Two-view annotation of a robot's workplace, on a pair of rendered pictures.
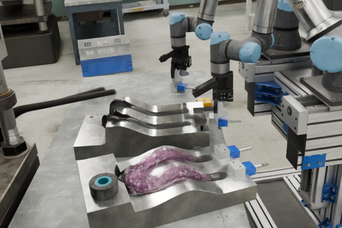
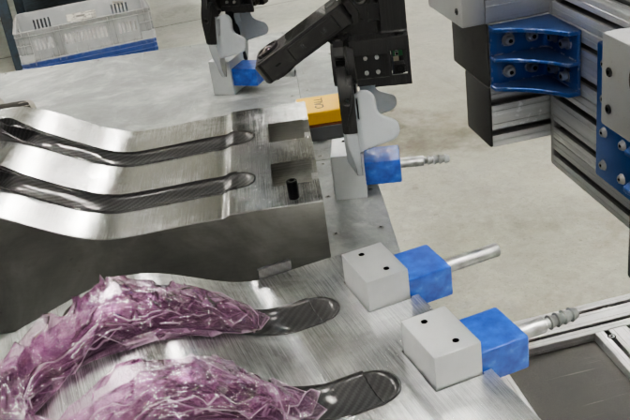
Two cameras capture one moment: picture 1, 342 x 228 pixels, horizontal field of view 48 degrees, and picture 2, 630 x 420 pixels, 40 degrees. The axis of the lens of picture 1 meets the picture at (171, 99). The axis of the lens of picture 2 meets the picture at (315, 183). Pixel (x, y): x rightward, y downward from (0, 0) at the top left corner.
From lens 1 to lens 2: 63 cm
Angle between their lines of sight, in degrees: 2
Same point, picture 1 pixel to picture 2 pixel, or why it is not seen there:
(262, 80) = (511, 15)
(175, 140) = (191, 247)
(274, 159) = (558, 280)
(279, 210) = not seen: outside the picture
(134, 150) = (34, 305)
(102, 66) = not seen: hidden behind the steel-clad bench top
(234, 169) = (429, 357)
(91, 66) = not seen: hidden behind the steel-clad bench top
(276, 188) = (580, 369)
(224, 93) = (375, 56)
